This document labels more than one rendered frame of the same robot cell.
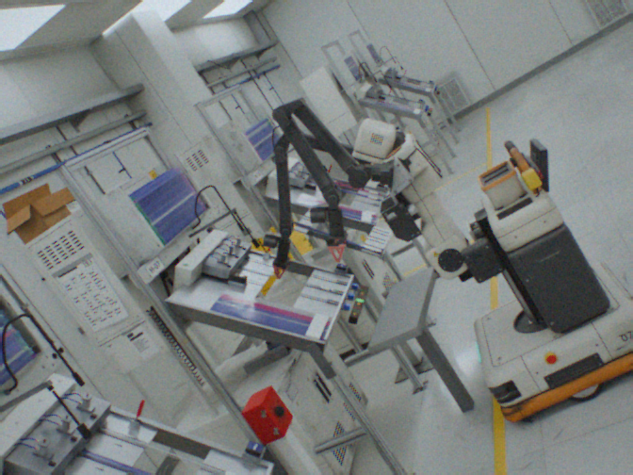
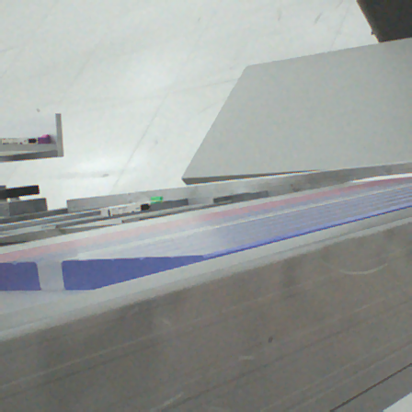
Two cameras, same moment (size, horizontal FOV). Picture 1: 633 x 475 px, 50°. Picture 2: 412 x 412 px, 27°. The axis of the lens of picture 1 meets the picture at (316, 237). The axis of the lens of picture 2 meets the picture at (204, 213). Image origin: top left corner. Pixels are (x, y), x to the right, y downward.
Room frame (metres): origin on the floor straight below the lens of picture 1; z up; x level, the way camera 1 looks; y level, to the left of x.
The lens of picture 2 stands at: (2.74, 0.73, 1.23)
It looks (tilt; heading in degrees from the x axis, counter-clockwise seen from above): 34 degrees down; 299
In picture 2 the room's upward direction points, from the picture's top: 39 degrees counter-clockwise
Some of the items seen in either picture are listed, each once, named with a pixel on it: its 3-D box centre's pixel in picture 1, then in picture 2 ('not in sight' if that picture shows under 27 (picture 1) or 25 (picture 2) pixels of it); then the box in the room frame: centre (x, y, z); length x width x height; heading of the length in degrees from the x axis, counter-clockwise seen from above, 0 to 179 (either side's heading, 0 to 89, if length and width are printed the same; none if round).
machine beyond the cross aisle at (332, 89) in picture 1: (365, 120); not in sight; (7.88, -1.21, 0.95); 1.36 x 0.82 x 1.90; 68
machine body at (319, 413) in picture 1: (278, 423); not in sight; (3.24, 0.67, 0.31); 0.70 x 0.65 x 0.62; 158
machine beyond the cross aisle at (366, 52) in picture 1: (383, 98); not in sight; (9.21, -1.78, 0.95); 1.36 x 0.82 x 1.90; 68
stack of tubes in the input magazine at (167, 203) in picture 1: (162, 207); not in sight; (3.25, 0.53, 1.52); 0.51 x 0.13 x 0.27; 158
